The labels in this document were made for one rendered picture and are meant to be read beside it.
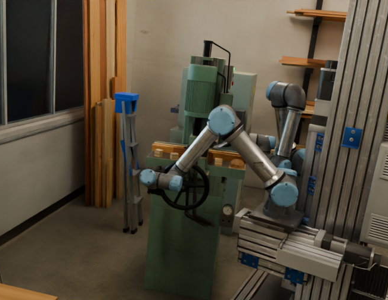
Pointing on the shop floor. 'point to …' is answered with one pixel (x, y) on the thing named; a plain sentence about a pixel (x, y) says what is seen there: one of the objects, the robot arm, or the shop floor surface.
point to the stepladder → (128, 106)
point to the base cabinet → (182, 246)
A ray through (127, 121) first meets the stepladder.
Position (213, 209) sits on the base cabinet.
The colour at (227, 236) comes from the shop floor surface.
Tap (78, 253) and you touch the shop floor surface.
